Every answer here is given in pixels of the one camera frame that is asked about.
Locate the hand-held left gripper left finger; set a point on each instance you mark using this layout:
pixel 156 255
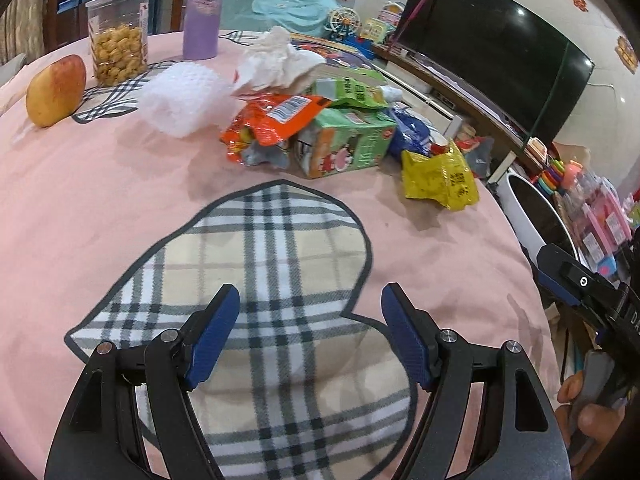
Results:
pixel 215 330

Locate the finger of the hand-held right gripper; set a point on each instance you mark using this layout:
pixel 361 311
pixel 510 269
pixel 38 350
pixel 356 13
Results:
pixel 560 272

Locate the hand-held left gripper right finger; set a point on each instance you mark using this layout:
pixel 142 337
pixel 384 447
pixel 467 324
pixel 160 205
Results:
pixel 407 330

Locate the white bin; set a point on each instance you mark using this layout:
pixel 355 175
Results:
pixel 525 210

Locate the yellow snack packet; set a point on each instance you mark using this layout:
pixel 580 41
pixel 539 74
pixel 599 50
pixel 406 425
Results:
pixel 437 177

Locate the green drink carton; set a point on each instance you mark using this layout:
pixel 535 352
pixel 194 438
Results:
pixel 345 145

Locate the blue plastic bag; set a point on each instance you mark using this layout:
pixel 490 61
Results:
pixel 412 130

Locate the orange snack wrapper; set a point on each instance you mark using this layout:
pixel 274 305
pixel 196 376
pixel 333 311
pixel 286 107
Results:
pixel 267 125

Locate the white foam fruit net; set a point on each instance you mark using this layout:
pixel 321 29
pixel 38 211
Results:
pixel 182 97

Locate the green spout pouch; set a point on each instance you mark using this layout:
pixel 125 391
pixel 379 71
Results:
pixel 357 92

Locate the white tissue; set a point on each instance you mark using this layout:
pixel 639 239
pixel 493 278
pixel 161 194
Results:
pixel 272 62

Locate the person's right hand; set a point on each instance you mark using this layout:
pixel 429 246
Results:
pixel 600 422

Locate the pink toy boxes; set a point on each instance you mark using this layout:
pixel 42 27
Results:
pixel 600 220

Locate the pink plaid tablecloth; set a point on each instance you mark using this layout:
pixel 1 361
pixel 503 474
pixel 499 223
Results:
pixel 100 200

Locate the wooden television stand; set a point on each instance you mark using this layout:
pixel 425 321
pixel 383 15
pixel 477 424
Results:
pixel 450 95

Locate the black television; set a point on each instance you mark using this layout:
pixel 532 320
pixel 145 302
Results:
pixel 490 50

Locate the colourful cardboard box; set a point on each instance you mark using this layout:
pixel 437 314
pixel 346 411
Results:
pixel 345 62

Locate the red yellow apple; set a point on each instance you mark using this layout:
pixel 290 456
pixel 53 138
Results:
pixel 55 90

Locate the pink stick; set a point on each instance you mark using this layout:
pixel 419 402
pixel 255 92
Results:
pixel 415 12

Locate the clear snack jar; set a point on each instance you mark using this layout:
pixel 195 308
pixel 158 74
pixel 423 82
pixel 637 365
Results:
pixel 119 45

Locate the yellow green toy house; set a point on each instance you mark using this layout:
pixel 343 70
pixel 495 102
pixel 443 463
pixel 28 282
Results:
pixel 376 30

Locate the purple tumbler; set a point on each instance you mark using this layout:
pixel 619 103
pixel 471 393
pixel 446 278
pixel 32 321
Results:
pixel 202 20

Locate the pink round toy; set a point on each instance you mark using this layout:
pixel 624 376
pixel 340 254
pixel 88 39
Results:
pixel 392 11

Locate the ferris wheel toy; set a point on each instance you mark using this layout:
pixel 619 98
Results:
pixel 342 22

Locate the teal cloth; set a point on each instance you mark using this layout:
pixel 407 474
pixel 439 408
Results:
pixel 280 2

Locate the beige curtain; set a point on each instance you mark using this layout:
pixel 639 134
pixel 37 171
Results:
pixel 20 25

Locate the red gold wall sticker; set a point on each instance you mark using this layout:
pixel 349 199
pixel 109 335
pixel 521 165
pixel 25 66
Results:
pixel 626 52

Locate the small red wall sticker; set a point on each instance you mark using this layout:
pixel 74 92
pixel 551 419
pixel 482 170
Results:
pixel 580 2

